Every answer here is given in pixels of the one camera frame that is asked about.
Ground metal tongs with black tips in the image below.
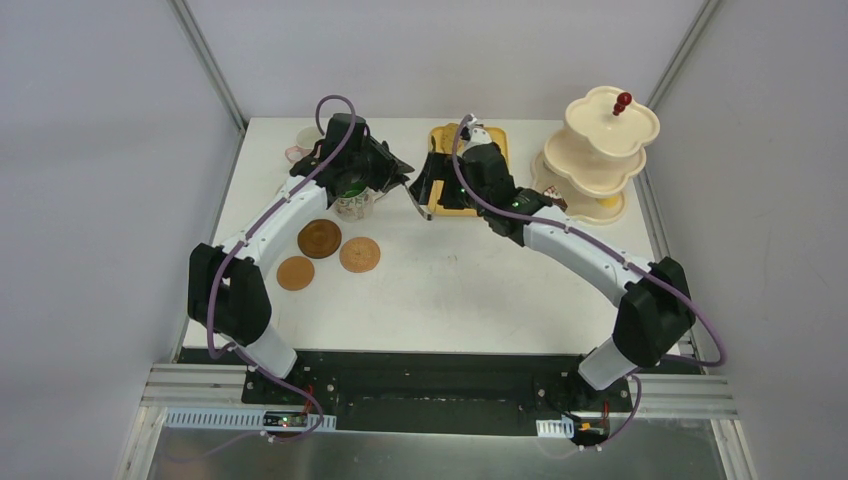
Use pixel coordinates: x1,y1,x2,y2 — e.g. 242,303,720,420
402,183,433,221

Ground chocolate cake slice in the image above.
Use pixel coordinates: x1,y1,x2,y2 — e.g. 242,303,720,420
543,186,567,209

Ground yellow cream tart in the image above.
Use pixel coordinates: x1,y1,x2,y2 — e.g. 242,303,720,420
597,193,624,209

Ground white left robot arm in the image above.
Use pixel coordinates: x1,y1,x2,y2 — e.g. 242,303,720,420
187,113,414,405

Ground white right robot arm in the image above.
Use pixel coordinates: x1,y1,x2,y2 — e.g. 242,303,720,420
410,143,695,410

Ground yellow plastic tray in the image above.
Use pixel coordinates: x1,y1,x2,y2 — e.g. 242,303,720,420
424,126,476,217

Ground floral mug with green inside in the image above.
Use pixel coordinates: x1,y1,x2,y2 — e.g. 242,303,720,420
332,184,385,223

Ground pink mug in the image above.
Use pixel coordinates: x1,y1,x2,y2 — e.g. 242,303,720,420
284,126,323,164

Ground dark brown wooden coaster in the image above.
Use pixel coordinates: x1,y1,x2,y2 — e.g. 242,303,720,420
297,219,342,259

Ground light woven round coaster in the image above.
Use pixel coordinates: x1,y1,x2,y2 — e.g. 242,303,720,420
339,237,381,273

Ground cream three-tier cake stand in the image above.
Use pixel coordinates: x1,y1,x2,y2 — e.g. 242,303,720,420
531,86,661,225

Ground orange round coaster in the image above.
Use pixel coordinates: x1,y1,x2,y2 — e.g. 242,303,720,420
276,256,315,291

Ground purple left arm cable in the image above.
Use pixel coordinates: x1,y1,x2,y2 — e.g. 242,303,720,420
205,94,359,361

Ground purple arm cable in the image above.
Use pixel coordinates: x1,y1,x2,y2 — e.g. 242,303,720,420
205,94,359,361
451,113,729,369

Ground left aluminium frame post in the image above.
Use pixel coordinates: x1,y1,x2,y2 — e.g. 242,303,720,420
167,0,248,136

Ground aluminium frame post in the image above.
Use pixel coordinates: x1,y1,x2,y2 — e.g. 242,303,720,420
647,0,724,112
167,0,248,136

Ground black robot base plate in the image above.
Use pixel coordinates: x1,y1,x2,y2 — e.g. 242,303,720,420
241,349,704,437

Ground right aluminium frame post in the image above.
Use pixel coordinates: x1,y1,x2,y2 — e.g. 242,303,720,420
647,0,724,112

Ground right white slotted cable duct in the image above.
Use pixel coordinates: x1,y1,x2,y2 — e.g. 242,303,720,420
535,417,575,439

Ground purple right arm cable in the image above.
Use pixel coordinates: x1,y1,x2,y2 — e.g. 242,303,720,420
451,113,729,369

